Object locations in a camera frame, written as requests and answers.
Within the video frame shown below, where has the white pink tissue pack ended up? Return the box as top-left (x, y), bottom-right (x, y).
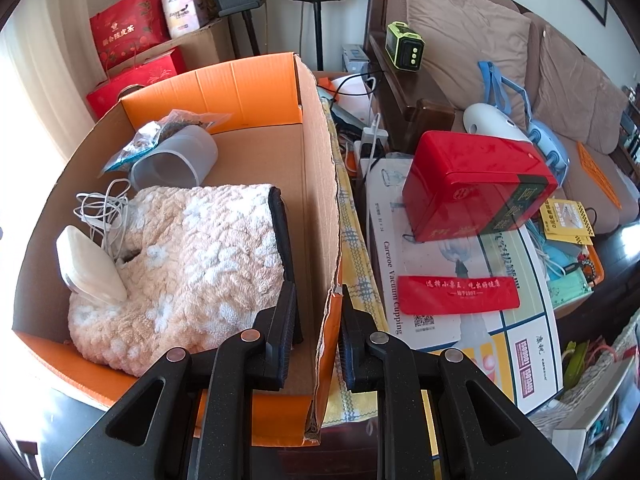
top-left (162, 0), bottom-right (209, 39)

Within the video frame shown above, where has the green black portable device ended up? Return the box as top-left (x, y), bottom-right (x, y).
top-left (385, 21), bottom-right (424, 72)

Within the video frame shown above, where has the red flat pouch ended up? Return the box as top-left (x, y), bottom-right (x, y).
top-left (398, 275), bottom-right (521, 315)

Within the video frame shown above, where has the white handheld device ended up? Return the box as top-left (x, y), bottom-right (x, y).
top-left (463, 103), bottom-right (532, 143)

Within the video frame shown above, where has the white vacuum cupping box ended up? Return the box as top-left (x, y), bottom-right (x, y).
top-left (364, 158), bottom-right (564, 414)

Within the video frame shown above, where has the white power strip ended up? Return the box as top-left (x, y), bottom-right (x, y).
top-left (354, 113), bottom-right (388, 177)

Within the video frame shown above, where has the red tin box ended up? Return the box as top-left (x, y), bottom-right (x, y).
top-left (402, 130), bottom-right (558, 243)

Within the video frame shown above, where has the brown cardboard box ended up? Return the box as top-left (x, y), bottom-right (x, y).
top-left (107, 18), bottom-right (235, 77)

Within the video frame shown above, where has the grey plastic cup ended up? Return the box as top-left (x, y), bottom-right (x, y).
top-left (129, 125), bottom-right (218, 191)

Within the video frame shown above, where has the yellow booklet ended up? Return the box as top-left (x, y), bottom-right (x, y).
top-left (539, 198), bottom-right (594, 246)

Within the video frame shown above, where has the orange cardboard box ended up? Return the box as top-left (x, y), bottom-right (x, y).
top-left (13, 53), bottom-right (342, 446)

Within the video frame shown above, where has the red chocolate gift box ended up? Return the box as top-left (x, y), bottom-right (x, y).
top-left (87, 48), bottom-right (186, 119)

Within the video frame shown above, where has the orange paper sheet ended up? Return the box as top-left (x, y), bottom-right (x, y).
top-left (577, 142), bottom-right (623, 210)

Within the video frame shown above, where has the brown sofa cushion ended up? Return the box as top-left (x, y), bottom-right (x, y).
top-left (386, 0), bottom-right (532, 131)
top-left (525, 12), bottom-right (627, 155)

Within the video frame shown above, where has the red gift bag chinese text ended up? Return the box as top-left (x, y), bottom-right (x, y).
top-left (90, 0), bottom-right (170, 72)

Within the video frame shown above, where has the yellow plaid bed sheet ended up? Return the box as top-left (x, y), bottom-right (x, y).
top-left (320, 96), bottom-right (388, 429)

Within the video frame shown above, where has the dark wooden sofa frame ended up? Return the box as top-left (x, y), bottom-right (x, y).
top-left (364, 0), bottom-right (456, 154)

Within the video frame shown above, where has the bag of brown dried herbs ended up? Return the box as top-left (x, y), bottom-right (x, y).
top-left (101, 110), bottom-right (231, 174)

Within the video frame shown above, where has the white curtain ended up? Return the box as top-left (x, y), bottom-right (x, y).
top-left (0, 0), bottom-right (101, 162)

